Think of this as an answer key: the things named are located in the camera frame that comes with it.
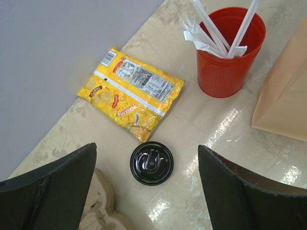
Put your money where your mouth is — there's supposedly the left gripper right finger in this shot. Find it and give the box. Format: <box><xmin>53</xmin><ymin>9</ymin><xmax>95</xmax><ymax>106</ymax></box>
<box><xmin>198</xmin><ymin>145</ymin><xmax>307</xmax><ymax>230</ymax></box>

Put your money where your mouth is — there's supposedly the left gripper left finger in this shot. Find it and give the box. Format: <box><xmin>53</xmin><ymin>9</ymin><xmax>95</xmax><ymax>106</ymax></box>
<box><xmin>0</xmin><ymin>143</ymin><xmax>97</xmax><ymax>230</ymax></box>

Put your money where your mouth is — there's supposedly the brown paper bag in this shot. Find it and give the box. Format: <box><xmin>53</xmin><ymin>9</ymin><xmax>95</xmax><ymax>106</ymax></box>
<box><xmin>251</xmin><ymin>19</ymin><xmax>307</xmax><ymax>141</ymax></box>

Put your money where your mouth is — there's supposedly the cardboard cup carrier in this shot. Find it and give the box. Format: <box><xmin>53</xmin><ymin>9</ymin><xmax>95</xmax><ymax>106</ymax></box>
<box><xmin>78</xmin><ymin>168</ymin><xmax>135</xmax><ymax>230</ymax></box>

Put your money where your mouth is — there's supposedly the red plastic cup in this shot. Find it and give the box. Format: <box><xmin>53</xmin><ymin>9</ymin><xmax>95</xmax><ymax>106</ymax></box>
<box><xmin>196</xmin><ymin>7</ymin><xmax>266</xmax><ymax>98</ymax></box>

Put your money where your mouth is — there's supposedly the yellow snack bag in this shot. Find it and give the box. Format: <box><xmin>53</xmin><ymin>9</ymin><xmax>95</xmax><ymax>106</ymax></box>
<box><xmin>77</xmin><ymin>47</ymin><xmax>185</xmax><ymax>143</ymax></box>

